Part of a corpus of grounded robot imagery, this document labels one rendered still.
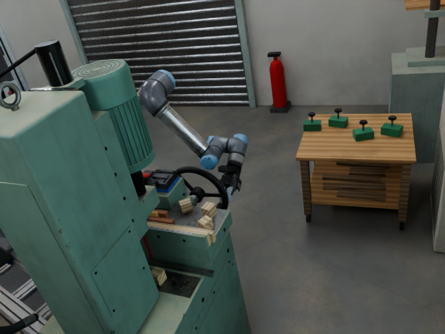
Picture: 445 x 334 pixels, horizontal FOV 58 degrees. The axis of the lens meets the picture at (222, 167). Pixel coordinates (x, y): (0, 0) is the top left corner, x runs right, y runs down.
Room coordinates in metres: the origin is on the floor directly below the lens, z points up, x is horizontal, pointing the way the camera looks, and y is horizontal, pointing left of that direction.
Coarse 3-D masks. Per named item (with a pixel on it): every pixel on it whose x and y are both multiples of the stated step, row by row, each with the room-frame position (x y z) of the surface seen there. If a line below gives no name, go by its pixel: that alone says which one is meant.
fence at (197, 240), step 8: (152, 232) 1.07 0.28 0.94; (160, 232) 1.06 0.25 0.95; (168, 232) 1.04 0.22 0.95; (152, 240) 1.08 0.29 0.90; (160, 240) 1.06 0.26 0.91; (168, 240) 1.05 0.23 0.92; (176, 240) 1.03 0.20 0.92; (184, 240) 1.02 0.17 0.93; (192, 240) 1.00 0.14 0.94; (200, 240) 0.99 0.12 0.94; (200, 248) 0.99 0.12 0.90; (208, 248) 0.99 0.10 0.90
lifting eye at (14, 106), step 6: (0, 84) 0.87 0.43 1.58; (6, 84) 0.88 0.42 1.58; (12, 84) 0.89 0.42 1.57; (0, 90) 0.86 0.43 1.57; (18, 90) 0.90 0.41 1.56; (0, 96) 0.85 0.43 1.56; (18, 96) 0.89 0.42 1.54; (0, 102) 0.85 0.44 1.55; (18, 102) 0.88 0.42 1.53; (6, 108) 0.86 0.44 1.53; (12, 108) 0.87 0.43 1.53; (18, 108) 0.88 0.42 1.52
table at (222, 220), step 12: (180, 216) 1.19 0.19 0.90; (192, 216) 1.17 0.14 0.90; (216, 216) 1.15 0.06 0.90; (228, 216) 1.15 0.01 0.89; (216, 228) 1.08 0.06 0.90; (228, 228) 1.13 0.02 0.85; (216, 240) 1.04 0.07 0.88; (156, 252) 1.08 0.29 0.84; (168, 252) 1.06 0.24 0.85; (180, 252) 1.03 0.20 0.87; (192, 252) 1.01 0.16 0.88; (204, 252) 0.99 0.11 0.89
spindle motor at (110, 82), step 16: (96, 64) 1.18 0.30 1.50; (112, 64) 1.15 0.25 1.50; (96, 80) 1.05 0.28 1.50; (112, 80) 1.06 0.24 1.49; (128, 80) 1.10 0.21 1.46; (96, 96) 1.05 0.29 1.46; (112, 96) 1.05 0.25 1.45; (128, 96) 1.09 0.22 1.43; (112, 112) 1.05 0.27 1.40; (128, 112) 1.08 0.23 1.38; (128, 128) 1.07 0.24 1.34; (144, 128) 1.12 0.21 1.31; (128, 144) 1.06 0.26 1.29; (144, 144) 1.09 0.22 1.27; (128, 160) 1.05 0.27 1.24; (144, 160) 1.07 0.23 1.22
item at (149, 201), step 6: (150, 186) 1.16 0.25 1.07; (150, 192) 1.13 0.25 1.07; (156, 192) 1.16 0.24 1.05; (138, 198) 1.10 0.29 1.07; (144, 198) 1.10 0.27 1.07; (150, 198) 1.12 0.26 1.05; (156, 198) 1.15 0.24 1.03; (144, 204) 1.09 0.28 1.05; (150, 204) 1.11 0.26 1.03; (156, 204) 1.14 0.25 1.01; (144, 210) 1.08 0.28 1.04; (150, 210) 1.10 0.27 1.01
